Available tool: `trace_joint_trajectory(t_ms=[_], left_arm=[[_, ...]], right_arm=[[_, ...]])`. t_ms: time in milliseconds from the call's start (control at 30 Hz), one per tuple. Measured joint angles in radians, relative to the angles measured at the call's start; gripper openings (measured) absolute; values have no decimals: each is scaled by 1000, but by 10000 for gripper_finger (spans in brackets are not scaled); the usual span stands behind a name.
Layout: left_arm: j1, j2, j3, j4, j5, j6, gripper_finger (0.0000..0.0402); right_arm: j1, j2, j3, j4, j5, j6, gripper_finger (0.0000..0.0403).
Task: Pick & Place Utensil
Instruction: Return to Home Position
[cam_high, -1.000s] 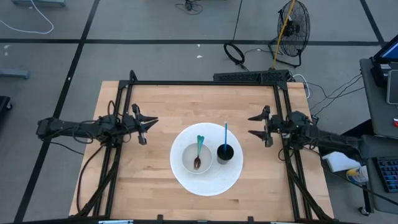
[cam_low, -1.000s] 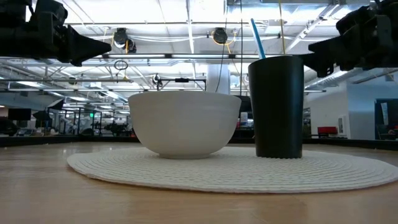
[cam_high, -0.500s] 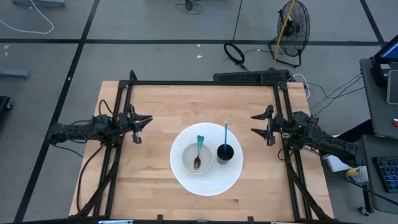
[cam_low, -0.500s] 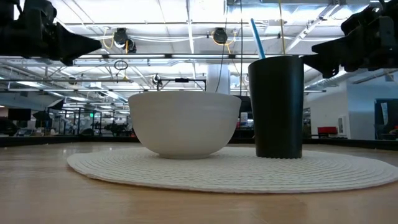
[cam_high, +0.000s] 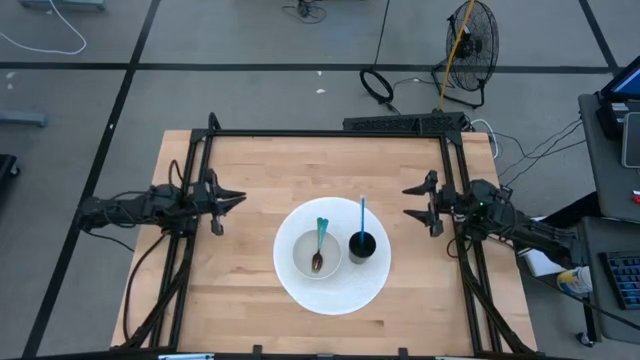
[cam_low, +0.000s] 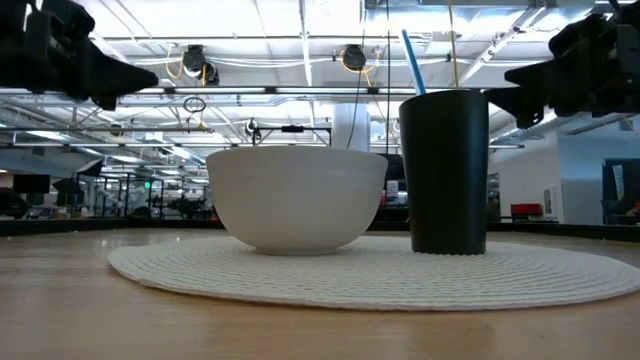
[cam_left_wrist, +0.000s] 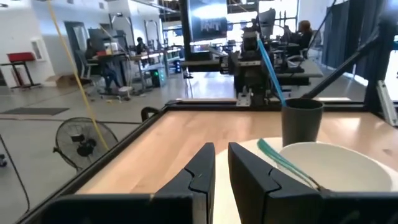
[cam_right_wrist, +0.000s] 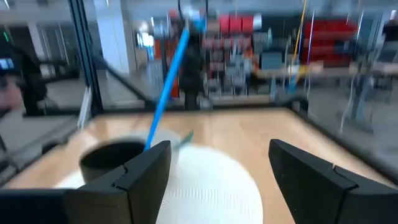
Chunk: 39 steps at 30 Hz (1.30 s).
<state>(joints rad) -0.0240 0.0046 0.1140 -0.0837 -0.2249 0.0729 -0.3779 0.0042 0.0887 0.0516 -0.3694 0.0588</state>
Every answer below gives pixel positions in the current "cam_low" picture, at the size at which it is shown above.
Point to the blue plastic straw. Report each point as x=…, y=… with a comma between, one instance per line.
x=413, y=60

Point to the red box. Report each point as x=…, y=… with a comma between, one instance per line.
x=526, y=210

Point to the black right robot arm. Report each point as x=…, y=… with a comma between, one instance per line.
x=627, y=10

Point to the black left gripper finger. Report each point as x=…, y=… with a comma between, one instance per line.
x=107, y=62
x=127, y=87

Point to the black overhead frame rig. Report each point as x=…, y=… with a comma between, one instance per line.
x=292, y=129

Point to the white ceramic bowl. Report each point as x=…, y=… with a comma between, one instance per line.
x=297, y=200

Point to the dark tall plastic cup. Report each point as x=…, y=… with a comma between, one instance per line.
x=445, y=175

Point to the white building column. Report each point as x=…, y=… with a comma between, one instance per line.
x=351, y=125

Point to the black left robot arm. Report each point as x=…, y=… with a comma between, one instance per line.
x=60, y=12

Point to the black cabinet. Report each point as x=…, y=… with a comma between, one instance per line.
x=395, y=170

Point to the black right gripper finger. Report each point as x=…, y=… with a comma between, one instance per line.
x=532, y=72
x=527, y=102

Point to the black workstation frame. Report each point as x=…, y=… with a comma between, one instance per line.
x=126, y=197

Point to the black monitor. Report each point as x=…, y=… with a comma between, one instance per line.
x=31, y=184

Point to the black table border rail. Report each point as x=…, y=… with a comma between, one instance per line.
x=100, y=225

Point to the white woven round placemat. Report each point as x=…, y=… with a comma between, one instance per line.
x=370, y=280

